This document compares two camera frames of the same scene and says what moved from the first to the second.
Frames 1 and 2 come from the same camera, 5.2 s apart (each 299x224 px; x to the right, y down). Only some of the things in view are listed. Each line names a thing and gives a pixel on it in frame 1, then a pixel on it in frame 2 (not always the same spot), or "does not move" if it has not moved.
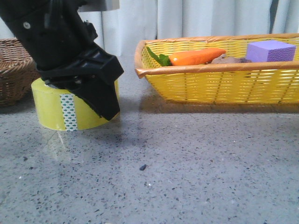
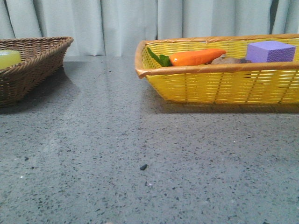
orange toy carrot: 187,57 does not move
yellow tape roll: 63,109 → 9,58
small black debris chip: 142,167 does not move
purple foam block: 270,51 does not move
